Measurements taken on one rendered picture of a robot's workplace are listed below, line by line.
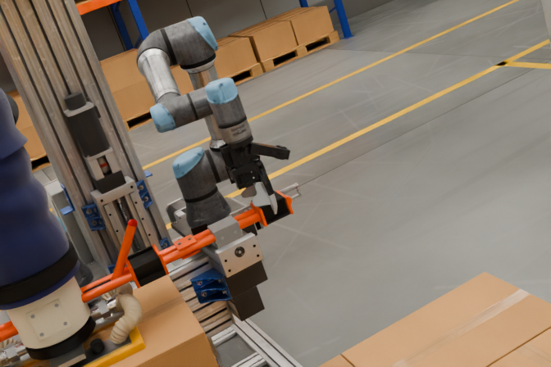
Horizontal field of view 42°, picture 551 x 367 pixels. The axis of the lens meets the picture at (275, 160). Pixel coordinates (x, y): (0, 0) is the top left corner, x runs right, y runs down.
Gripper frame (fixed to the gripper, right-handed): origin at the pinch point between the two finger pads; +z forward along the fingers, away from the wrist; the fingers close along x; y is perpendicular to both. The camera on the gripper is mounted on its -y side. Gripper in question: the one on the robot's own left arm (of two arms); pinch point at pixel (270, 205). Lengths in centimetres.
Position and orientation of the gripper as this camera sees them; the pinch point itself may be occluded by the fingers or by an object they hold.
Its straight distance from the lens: 188.9
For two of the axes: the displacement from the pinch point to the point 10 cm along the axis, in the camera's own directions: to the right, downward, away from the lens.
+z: 3.1, 9.0, 3.0
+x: 3.5, 1.9, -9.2
